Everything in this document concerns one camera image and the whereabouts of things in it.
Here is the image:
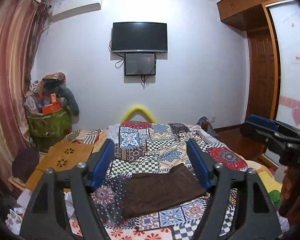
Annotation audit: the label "colourful patchwork bedspread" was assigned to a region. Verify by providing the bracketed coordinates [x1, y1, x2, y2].
[68, 121, 249, 240]

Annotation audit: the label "wooden lap desk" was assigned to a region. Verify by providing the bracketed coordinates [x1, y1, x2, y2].
[8, 142, 94, 191]

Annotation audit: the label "brown cloth garment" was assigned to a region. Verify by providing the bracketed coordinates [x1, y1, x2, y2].
[121, 163, 206, 218]

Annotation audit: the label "wooden wardrobe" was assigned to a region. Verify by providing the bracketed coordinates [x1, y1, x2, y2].
[217, 0, 285, 119]

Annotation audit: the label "dark maroon folded cloth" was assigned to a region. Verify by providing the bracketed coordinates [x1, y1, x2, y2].
[12, 147, 39, 183]

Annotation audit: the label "right hand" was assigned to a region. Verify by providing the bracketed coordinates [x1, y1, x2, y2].
[280, 166, 300, 227]

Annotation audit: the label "green fabric storage bag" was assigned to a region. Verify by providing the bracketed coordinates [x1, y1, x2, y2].
[27, 108, 72, 138]

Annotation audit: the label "white air conditioner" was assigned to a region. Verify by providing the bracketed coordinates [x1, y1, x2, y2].
[51, 0, 102, 22]

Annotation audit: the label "small wall monitor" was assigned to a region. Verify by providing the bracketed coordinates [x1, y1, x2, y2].
[124, 53, 157, 76]

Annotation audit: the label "yellow curved foam tube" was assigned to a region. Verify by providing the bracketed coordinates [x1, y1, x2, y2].
[120, 105, 157, 123]

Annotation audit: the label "pink striped curtain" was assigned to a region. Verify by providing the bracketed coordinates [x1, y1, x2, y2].
[0, 0, 50, 186]

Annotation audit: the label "grey clothes on chair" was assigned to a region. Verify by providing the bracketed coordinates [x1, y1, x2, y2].
[197, 116, 218, 138]

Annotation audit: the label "wall mounted television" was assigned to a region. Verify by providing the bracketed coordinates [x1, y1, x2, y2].
[110, 22, 168, 53]

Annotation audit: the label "orange box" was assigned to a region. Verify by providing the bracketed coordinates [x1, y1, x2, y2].
[42, 93, 62, 114]

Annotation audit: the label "grey plush toy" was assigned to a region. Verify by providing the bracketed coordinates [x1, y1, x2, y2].
[43, 79, 79, 116]

